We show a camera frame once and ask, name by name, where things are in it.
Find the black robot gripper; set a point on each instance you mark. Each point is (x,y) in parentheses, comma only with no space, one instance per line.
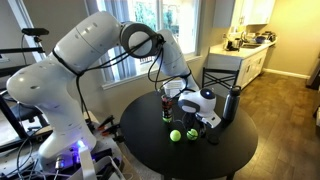
(210,120)

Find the yellow-green tennis ball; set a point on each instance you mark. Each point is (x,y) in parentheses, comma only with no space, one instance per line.
(192,134)
(175,135)

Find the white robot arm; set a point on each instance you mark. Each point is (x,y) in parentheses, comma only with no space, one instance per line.
(47,83)

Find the dark metal water bottle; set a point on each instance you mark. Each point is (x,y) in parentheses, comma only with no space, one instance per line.
(231,103)

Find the black can lid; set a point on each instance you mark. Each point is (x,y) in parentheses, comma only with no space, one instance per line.
(213,139)

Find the round black table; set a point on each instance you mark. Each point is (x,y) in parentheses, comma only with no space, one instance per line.
(147,137)

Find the black wooden chair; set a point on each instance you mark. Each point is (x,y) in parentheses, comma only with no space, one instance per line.
(225,78)

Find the black orange clamp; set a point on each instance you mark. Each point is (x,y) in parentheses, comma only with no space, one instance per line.
(111,130)
(108,121)

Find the white kitchen counter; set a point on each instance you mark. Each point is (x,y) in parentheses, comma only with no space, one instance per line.
(249,61)

